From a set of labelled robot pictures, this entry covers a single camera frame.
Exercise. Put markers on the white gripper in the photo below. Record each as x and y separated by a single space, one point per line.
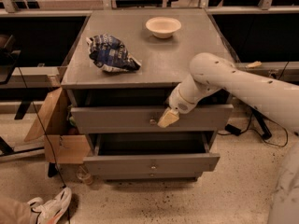
177 104

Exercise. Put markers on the grey top drawer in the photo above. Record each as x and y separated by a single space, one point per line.
144 119

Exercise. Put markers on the grey drawer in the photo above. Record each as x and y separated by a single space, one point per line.
151 176
144 119
140 153

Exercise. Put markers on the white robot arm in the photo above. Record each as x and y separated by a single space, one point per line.
275 99

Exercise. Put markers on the grey bottom drawer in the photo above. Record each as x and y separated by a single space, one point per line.
151 176

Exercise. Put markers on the grey middle drawer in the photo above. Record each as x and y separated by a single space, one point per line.
140 153

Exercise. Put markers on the grey drawer cabinet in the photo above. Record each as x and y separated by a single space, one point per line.
164 62

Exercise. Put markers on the open cardboard box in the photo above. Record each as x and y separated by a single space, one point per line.
62 144

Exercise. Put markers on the black power adapter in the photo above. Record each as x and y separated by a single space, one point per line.
232 130

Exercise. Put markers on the white paper bowl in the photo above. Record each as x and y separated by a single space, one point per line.
163 27

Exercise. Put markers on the crumpled blue chip bag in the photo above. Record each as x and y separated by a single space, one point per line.
110 54

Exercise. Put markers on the small beige foam piece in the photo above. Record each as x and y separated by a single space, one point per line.
254 64

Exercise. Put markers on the clear plastic cup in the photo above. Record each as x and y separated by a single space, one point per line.
84 176

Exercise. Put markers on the grey bench at right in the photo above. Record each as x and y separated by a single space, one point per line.
284 71

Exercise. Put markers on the grey bench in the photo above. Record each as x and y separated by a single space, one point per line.
284 71
33 77

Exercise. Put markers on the grey bench at left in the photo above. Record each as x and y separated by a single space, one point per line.
33 77

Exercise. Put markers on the white sneaker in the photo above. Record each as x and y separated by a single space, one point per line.
51 211

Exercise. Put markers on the beige trouser leg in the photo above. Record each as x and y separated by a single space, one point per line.
14 212

